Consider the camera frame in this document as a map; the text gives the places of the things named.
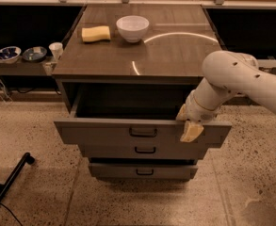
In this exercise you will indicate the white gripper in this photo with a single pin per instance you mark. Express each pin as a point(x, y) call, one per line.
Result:
point(196, 110)

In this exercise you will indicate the grey top drawer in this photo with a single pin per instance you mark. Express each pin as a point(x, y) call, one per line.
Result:
point(136, 133)

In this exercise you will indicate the grey drawer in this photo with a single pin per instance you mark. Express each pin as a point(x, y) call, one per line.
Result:
point(165, 172)
point(136, 133)
point(176, 152)

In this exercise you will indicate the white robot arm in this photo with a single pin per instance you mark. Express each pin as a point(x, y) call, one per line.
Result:
point(225, 74)

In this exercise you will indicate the grey drawer cabinet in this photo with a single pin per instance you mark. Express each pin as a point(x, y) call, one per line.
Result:
point(149, 79)

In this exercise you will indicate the grey middle drawer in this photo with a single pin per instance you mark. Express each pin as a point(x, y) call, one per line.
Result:
point(176, 152)

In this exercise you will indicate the grey bottom drawer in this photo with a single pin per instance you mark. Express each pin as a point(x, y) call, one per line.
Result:
point(165, 172)

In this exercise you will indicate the white ceramic bowl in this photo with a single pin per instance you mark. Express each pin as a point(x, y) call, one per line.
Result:
point(132, 28)

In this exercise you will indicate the yellow sponge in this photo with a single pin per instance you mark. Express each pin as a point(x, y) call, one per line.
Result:
point(96, 33)

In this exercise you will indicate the white paper cup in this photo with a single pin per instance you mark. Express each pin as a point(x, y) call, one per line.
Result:
point(56, 49)

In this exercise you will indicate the low wooden shelf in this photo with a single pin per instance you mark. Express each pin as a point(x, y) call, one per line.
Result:
point(23, 68)

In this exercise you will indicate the dark blue bowl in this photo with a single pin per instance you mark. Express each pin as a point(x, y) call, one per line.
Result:
point(34, 54)

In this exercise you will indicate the blue patterned bowl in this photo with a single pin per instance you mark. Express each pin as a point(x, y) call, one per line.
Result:
point(10, 54)

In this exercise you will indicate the black stand leg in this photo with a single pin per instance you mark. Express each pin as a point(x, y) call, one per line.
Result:
point(27, 158)

